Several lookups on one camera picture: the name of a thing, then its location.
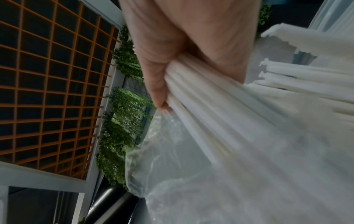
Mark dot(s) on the person's right hand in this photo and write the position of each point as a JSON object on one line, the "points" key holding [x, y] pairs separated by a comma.
{"points": [[177, 37]]}

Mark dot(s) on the bundle of white paper straws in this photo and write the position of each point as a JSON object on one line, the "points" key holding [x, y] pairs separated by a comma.
{"points": [[199, 105]]}

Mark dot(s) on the clear plastic bag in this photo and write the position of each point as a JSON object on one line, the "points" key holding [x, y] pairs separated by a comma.
{"points": [[249, 164]]}

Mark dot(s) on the green hanging plants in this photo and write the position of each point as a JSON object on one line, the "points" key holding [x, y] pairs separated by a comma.
{"points": [[124, 113]]}

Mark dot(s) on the orange wooden lattice panel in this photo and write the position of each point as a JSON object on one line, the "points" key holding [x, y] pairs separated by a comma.
{"points": [[52, 85]]}

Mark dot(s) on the pile of white wrapped straws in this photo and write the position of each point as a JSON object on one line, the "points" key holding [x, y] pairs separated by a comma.
{"points": [[307, 72]]}

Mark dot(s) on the shiny metal cylinder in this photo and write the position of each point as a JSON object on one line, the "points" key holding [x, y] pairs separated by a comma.
{"points": [[110, 203]]}

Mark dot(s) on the white metal frame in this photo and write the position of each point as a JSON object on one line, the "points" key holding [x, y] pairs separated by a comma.
{"points": [[55, 175]]}

